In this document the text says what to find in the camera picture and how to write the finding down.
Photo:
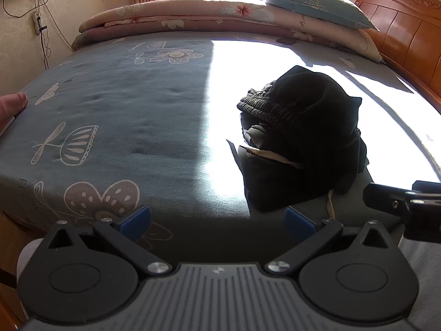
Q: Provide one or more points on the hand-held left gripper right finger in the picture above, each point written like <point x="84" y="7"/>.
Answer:
<point x="298" y="222"/>

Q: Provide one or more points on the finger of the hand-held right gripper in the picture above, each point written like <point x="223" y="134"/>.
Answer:
<point x="382" y="198"/>

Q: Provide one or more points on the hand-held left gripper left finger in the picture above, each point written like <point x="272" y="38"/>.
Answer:
<point x="136" y="222"/>

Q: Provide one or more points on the person's grey clothing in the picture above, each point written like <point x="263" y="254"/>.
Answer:
<point x="423" y="282"/>

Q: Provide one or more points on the folded pink garment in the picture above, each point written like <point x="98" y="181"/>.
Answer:
<point x="10" y="107"/>

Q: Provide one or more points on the wooden headboard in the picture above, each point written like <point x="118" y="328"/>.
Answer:
<point x="406" y="27"/>

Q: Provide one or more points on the light blue pillow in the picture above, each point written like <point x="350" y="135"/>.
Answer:
<point x="310" y="5"/>

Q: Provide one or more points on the folded floral quilt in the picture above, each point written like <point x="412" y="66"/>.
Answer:
<point x="193" y="17"/>

